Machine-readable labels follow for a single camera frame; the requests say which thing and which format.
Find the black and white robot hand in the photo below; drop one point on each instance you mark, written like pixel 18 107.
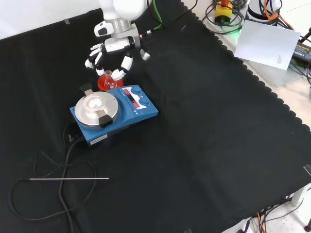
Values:
pixel 117 44

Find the clear glass round-bottom flask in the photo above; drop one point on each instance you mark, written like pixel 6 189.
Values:
pixel 109 83

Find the white wrist pod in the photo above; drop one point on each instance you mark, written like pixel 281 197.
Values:
pixel 102 29

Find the grey tape strip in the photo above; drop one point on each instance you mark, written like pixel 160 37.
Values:
pixel 67 21
pixel 188 230
pixel 307 170

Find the heater with blue base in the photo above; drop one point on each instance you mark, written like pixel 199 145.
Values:
pixel 143 111

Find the yellow stop button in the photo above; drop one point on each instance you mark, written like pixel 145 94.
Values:
pixel 223 12

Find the black bench cloth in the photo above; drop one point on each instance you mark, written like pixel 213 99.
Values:
pixel 194 133

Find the thin steel probe rod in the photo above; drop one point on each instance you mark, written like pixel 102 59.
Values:
pixel 73 178

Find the pale board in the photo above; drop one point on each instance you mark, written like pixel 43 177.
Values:
pixel 264 43

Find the black power adapter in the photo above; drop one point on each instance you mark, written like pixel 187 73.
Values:
pixel 302 51

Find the black tripod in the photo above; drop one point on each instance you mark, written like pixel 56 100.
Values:
pixel 306 36

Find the silver wrist bracket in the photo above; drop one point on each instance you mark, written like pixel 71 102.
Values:
pixel 145 55

